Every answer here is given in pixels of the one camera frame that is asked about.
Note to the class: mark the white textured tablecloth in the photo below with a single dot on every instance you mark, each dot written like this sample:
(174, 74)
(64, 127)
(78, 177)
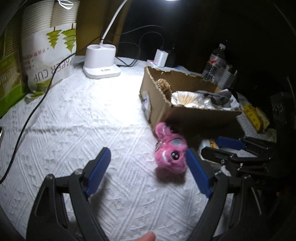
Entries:
(92, 115)

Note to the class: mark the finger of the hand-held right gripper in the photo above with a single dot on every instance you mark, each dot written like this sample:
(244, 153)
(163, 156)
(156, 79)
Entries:
(215, 154)
(229, 142)

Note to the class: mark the white paper cup bag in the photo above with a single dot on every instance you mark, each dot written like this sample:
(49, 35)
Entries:
(46, 46)

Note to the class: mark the cotton swab bag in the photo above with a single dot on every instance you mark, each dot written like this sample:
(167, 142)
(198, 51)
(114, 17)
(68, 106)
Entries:
(185, 98)

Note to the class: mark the person's left hand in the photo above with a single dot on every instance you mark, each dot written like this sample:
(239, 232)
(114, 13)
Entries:
(145, 237)

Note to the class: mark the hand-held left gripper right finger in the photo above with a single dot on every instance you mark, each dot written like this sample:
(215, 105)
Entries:
(198, 171)

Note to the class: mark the grey cloth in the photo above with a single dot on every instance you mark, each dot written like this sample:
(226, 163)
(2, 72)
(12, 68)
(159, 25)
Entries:
(219, 97)

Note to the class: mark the yellow box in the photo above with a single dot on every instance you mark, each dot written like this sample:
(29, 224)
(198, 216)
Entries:
(253, 115)

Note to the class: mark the white power strip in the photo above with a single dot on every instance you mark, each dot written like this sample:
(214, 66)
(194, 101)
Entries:
(179, 68)

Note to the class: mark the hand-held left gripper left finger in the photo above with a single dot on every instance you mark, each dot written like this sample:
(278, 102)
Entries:
(99, 169)

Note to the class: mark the cardboard box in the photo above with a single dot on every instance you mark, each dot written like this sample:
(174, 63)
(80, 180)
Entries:
(196, 120)

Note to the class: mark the clear water bottle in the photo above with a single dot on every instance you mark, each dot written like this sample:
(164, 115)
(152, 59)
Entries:
(215, 64)

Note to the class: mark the green tissue package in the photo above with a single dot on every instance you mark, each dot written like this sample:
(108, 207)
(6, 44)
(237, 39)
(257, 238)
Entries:
(11, 81)

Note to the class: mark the white desk lamp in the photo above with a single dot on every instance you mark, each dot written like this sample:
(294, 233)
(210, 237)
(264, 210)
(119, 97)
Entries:
(100, 62)

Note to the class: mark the white perforated container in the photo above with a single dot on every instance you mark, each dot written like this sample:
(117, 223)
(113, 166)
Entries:
(225, 77)

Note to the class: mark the brown plush toy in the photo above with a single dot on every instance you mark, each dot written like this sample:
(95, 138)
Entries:
(165, 89)

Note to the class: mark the black phone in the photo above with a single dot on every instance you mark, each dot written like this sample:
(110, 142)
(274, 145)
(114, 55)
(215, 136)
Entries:
(1, 135)

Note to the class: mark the pink plush toy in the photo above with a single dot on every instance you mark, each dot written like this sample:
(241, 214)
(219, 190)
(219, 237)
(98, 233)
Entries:
(168, 157)

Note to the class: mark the white charger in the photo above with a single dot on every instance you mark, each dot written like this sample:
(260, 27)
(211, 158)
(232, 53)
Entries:
(160, 58)

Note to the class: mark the black charger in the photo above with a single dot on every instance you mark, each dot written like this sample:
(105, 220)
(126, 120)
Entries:
(171, 59)

